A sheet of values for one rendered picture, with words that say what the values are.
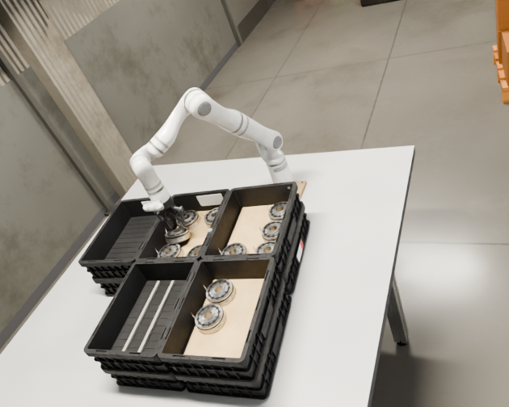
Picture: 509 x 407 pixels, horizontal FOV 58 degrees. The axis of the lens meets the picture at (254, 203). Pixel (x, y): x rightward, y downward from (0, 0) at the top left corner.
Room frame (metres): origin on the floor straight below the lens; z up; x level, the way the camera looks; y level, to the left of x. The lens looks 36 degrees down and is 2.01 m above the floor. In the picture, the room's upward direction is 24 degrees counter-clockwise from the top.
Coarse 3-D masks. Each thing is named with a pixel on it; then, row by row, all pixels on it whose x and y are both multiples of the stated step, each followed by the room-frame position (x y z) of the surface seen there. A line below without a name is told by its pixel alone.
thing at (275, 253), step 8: (264, 184) 1.57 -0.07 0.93; (272, 184) 1.55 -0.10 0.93; (280, 184) 1.52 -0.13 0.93; (288, 184) 1.51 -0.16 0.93; (296, 184) 1.48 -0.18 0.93; (232, 192) 1.62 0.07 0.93; (296, 192) 1.46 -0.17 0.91; (288, 200) 1.40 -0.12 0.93; (224, 208) 1.53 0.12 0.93; (288, 208) 1.36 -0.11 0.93; (288, 216) 1.34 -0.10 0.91; (216, 224) 1.45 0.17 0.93; (280, 224) 1.29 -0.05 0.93; (280, 232) 1.26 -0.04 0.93; (208, 240) 1.38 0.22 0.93; (280, 240) 1.23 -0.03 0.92; (208, 256) 1.30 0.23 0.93; (216, 256) 1.28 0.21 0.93; (224, 256) 1.26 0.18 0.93; (232, 256) 1.24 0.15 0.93; (240, 256) 1.23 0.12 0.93; (248, 256) 1.21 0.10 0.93; (256, 256) 1.19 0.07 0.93; (272, 256) 1.16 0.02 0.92
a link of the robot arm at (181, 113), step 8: (192, 88) 1.66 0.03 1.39; (184, 96) 1.64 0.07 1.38; (184, 104) 1.63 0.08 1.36; (176, 112) 1.63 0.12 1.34; (184, 112) 1.64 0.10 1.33; (168, 120) 1.62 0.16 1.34; (176, 120) 1.62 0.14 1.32; (160, 128) 1.62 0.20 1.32; (168, 128) 1.59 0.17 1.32; (176, 128) 1.60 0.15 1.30; (160, 136) 1.58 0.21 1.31; (168, 136) 1.57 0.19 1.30; (160, 144) 1.57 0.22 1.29; (168, 144) 1.57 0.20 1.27
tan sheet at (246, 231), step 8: (248, 208) 1.60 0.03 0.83; (256, 208) 1.58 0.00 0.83; (264, 208) 1.55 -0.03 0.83; (240, 216) 1.57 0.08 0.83; (248, 216) 1.55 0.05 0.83; (256, 216) 1.53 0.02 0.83; (264, 216) 1.50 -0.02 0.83; (240, 224) 1.52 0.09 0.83; (248, 224) 1.50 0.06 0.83; (256, 224) 1.48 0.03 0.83; (264, 224) 1.45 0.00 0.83; (240, 232) 1.48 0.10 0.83; (248, 232) 1.45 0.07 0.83; (256, 232) 1.43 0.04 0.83; (232, 240) 1.45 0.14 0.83; (240, 240) 1.43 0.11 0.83; (248, 240) 1.41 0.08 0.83; (256, 240) 1.39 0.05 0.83; (248, 248) 1.36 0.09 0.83; (256, 248) 1.34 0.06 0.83
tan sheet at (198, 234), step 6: (204, 222) 1.64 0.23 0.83; (198, 228) 1.62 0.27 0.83; (204, 228) 1.60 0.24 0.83; (192, 234) 1.60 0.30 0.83; (198, 234) 1.58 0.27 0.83; (204, 234) 1.56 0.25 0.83; (186, 240) 1.58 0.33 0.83; (192, 240) 1.56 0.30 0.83; (198, 240) 1.54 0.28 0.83; (186, 246) 1.54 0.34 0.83; (192, 246) 1.52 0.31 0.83; (186, 252) 1.50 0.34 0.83
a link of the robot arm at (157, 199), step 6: (162, 192) 1.55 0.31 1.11; (168, 192) 1.57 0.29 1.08; (150, 198) 1.56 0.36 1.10; (156, 198) 1.54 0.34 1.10; (162, 198) 1.54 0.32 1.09; (168, 198) 1.55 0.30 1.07; (150, 204) 1.54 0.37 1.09; (156, 204) 1.52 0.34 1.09; (162, 204) 1.51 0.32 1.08; (150, 210) 1.52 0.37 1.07; (156, 210) 1.50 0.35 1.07
